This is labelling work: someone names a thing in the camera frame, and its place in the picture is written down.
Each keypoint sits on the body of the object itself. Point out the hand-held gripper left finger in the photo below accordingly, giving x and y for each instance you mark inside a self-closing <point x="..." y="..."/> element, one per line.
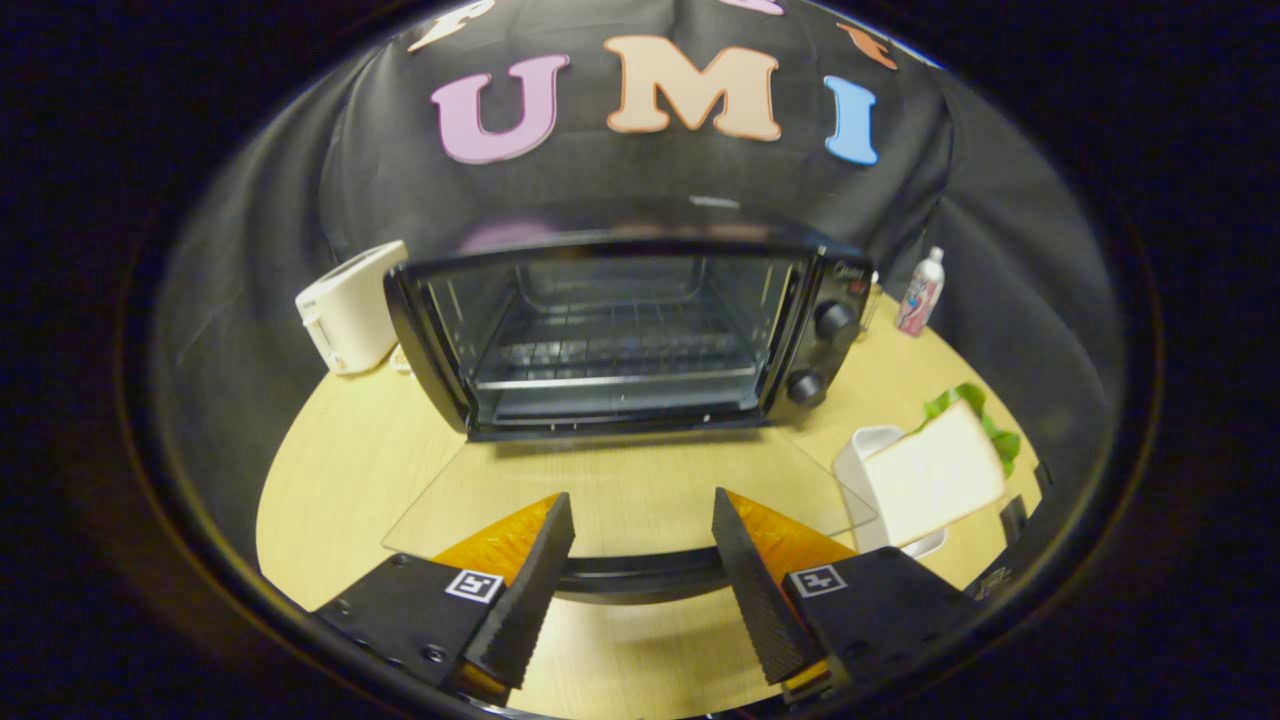
<point x="530" y="590"/>

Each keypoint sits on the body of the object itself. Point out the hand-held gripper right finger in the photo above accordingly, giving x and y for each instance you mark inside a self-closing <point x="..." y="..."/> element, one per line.
<point x="755" y="590"/>

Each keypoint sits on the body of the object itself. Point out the white bread lettuce sandwich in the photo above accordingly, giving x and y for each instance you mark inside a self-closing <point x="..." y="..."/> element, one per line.
<point x="930" y="480"/>

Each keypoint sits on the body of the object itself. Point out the black toaster oven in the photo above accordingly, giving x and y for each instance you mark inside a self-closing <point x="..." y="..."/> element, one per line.
<point x="820" y="290"/>

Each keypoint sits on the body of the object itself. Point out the white pop-up toaster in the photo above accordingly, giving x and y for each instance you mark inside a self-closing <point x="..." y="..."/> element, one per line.
<point x="350" y="310"/>

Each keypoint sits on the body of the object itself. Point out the white plastic tray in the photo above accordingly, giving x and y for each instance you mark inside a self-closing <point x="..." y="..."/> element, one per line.
<point x="855" y="455"/>

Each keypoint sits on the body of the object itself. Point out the small printed packet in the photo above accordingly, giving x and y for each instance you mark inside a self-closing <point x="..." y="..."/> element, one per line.
<point x="402" y="360"/>

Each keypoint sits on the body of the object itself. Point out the silver bottle with pink label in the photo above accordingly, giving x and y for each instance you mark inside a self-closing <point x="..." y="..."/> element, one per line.
<point x="920" y="295"/>

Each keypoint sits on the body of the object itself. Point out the black backdrop cloth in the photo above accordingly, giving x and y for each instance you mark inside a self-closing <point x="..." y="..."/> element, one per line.
<point x="250" y="250"/>

